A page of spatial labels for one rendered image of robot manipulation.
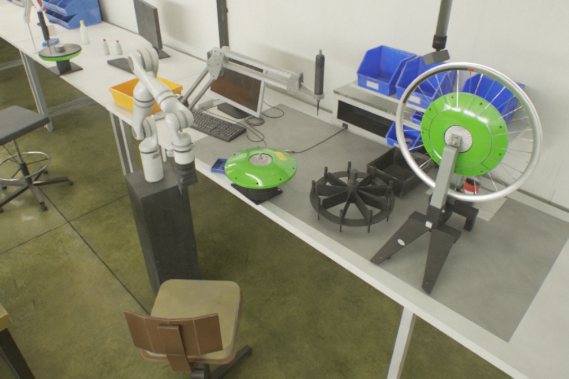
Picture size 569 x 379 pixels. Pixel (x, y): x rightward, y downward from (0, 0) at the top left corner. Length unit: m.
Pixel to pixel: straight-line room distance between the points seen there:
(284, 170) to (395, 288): 0.66
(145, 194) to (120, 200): 1.50
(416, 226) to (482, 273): 0.29
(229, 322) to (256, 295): 0.92
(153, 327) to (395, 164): 1.35
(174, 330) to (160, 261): 0.94
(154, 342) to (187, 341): 0.12
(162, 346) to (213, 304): 0.35
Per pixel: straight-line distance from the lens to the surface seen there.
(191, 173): 1.79
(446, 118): 1.64
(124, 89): 3.07
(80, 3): 4.95
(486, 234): 1.97
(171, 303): 2.00
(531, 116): 1.57
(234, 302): 1.96
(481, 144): 1.63
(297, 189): 2.04
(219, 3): 3.29
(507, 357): 1.58
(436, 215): 1.75
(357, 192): 1.87
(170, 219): 2.34
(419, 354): 2.64
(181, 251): 2.50
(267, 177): 1.83
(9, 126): 3.71
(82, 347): 2.79
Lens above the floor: 2.11
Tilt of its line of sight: 33 degrees down
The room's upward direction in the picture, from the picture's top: straight up
